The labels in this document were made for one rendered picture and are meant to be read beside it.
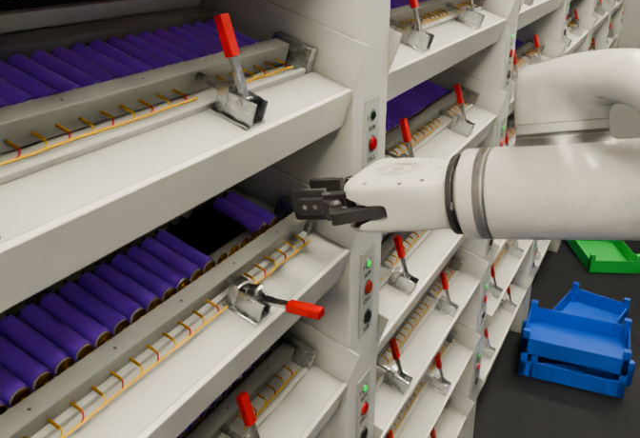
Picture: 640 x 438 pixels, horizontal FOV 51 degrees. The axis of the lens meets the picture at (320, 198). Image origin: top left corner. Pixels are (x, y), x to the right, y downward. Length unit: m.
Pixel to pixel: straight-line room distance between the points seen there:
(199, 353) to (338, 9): 0.37
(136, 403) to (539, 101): 0.40
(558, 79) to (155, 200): 0.32
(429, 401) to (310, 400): 0.65
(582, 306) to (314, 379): 1.87
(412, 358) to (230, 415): 0.55
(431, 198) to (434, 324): 0.78
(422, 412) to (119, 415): 0.97
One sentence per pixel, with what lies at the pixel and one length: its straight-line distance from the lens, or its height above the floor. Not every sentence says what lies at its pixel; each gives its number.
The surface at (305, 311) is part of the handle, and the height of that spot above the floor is 0.96.
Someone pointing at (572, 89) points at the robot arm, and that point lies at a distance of 0.56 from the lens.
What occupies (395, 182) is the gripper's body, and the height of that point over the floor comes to 1.07.
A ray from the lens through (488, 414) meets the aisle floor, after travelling 2.05.
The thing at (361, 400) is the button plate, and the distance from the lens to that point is 0.95.
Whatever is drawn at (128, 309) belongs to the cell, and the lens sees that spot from 0.60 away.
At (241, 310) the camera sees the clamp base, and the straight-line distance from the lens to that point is 0.65.
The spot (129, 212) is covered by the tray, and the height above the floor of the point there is 1.11.
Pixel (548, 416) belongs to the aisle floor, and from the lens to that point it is 2.09.
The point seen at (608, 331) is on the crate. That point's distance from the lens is 2.34.
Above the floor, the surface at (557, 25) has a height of 1.03.
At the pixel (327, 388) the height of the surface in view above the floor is 0.75.
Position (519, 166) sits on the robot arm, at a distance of 0.58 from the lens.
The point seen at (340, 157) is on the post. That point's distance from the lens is 0.75.
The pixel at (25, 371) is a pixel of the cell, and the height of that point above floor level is 0.98.
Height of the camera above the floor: 1.28
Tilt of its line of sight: 22 degrees down
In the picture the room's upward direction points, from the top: straight up
